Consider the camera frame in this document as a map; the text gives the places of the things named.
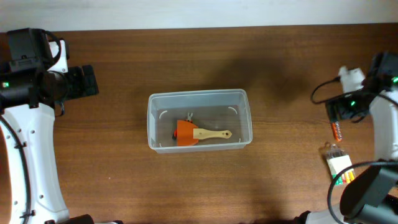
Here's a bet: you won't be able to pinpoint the orange socket bit rail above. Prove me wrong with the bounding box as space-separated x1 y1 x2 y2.
331 121 343 142

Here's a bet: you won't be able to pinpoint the screwdriver set clear case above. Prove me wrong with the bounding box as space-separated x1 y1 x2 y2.
322 143 355 185

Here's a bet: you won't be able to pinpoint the red handled pliers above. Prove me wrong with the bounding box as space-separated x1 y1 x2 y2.
172 113 193 140

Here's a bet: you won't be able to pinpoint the clear plastic container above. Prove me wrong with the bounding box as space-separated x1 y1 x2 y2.
147 89 253 154

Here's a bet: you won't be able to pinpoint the orange scraper wooden handle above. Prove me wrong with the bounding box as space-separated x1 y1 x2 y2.
176 120 232 146

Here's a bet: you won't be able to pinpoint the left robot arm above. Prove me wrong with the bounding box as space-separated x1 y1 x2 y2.
1 28 99 223

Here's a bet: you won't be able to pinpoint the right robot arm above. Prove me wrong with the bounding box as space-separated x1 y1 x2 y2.
293 52 397 224

